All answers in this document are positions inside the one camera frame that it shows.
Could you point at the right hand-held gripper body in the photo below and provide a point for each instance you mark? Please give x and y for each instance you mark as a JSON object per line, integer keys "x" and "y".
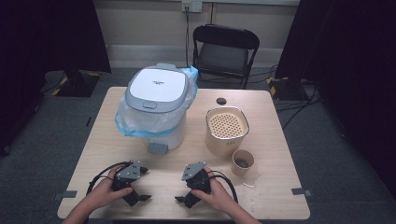
{"x": 194, "y": 172}

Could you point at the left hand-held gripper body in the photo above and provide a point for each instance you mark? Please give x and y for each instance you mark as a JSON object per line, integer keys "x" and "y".
{"x": 130, "y": 171}

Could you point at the brown paper cup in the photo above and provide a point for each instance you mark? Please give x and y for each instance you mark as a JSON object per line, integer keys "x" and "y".
{"x": 237, "y": 170}

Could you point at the white pedal trash can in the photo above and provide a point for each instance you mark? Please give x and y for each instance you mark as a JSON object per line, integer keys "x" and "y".
{"x": 157, "y": 84}

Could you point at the person's right hand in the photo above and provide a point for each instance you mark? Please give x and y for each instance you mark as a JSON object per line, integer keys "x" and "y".
{"x": 218, "y": 196}

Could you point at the person's left hand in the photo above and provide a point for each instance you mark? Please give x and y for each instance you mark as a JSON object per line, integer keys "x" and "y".
{"x": 104, "y": 193}

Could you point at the beige container with metal rim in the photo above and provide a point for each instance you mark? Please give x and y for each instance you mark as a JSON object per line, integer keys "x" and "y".
{"x": 222, "y": 146}

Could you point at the blue clear plastic bin liner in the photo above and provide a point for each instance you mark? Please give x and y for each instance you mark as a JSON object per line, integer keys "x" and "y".
{"x": 137, "y": 122}

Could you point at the water spill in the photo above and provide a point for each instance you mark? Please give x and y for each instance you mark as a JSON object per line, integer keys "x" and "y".
{"x": 250, "y": 183}

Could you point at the beige perforated strainer insert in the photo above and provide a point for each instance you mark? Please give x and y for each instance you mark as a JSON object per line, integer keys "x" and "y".
{"x": 227, "y": 124}

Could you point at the small black floor strip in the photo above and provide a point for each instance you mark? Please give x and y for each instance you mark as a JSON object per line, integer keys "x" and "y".
{"x": 88, "y": 121}

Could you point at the grey tape strip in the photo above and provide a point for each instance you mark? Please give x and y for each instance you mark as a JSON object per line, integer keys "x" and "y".
{"x": 300, "y": 191}
{"x": 67, "y": 194}

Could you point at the black stand base striped tape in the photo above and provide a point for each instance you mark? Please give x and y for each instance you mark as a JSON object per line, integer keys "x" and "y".
{"x": 77, "y": 86}
{"x": 286, "y": 90}

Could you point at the black folding chair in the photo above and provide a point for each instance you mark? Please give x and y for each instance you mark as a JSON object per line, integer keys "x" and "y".
{"x": 222, "y": 57}

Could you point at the dark curtain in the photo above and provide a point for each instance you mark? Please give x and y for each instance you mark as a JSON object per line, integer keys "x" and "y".
{"x": 46, "y": 37}
{"x": 342, "y": 46}

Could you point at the thin wall conduit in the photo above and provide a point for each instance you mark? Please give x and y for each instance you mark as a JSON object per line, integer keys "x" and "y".
{"x": 212, "y": 14}

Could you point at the white wall socket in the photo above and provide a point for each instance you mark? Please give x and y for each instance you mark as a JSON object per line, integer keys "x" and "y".
{"x": 192, "y": 5}

